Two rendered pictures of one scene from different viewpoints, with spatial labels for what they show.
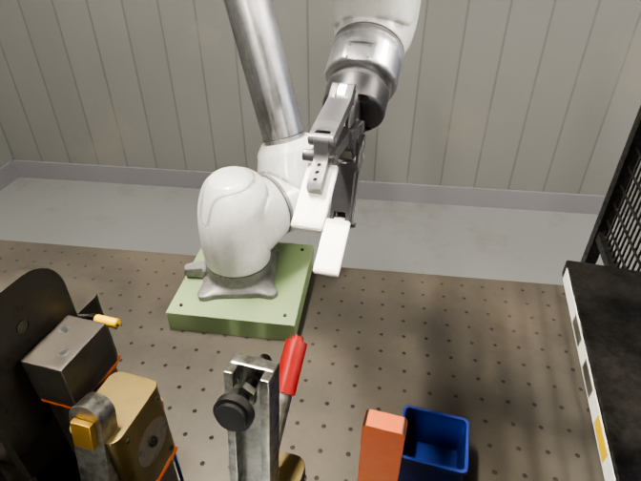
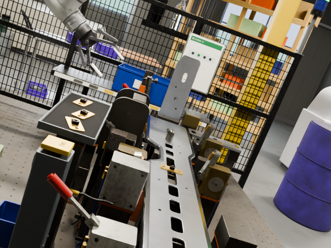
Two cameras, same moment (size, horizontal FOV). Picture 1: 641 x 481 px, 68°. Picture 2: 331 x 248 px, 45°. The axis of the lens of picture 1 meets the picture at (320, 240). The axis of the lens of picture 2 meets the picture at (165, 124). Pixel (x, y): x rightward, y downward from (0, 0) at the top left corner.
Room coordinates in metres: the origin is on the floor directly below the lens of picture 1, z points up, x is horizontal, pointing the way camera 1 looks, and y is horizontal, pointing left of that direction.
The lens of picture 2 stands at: (0.78, 1.73, 1.48)
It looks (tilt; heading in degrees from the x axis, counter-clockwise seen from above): 14 degrees down; 247
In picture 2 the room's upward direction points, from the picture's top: 21 degrees clockwise
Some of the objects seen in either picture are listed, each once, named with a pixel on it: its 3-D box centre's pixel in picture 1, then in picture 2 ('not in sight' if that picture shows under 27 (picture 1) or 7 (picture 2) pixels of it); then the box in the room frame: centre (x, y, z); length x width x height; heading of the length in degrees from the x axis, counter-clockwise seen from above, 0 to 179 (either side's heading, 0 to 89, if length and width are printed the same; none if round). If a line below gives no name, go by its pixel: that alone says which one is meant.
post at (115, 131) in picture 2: not in sight; (100, 187); (0.44, 0.58, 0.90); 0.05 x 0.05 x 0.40; 74
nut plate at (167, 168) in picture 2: not in sight; (172, 168); (0.21, 0.54, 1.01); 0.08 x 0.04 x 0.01; 165
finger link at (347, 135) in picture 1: (336, 138); (103, 41); (0.47, -0.02, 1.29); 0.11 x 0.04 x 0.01; 164
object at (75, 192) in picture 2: not in sight; (90, 197); (0.54, 0.84, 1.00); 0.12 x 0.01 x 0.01; 164
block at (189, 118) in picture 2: not in sight; (181, 144); (-0.12, -0.13, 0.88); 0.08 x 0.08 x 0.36; 74
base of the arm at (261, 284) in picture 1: (231, 265); not in sight; (0.92, 0.22, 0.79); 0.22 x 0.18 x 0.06; 93
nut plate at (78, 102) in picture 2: not in sight; (83, 101); (0.58, 0.56, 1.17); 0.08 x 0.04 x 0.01; 63
